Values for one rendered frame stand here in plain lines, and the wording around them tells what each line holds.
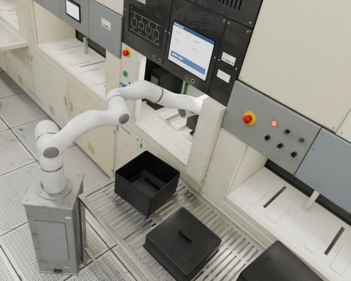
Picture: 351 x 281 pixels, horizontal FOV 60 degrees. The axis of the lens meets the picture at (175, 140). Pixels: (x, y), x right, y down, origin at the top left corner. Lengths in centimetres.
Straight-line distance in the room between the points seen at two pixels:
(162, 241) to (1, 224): 156
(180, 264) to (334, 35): 116
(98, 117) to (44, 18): 190
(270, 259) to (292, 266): 10
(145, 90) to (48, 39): 198
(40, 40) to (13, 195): 149
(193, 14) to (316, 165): 90
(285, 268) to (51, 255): 147
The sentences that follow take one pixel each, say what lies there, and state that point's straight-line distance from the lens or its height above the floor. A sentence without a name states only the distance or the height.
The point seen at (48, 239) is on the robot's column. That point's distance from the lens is 213.
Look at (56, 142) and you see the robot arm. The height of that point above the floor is 117.
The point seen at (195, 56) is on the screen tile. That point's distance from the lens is 164.
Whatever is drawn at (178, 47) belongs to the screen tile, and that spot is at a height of 156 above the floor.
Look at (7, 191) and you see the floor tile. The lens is 302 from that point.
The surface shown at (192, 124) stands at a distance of 208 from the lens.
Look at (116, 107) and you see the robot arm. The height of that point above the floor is 132.
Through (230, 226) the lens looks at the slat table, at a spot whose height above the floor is 76.
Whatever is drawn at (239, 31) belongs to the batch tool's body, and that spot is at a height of 177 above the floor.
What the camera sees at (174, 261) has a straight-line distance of 155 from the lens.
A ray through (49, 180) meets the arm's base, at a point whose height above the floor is 88.
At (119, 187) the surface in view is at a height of 83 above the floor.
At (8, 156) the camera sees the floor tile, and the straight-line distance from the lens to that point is 334.
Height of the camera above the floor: 220
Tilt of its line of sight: 39 degrees down
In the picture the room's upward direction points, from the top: 12 degrees clockwise
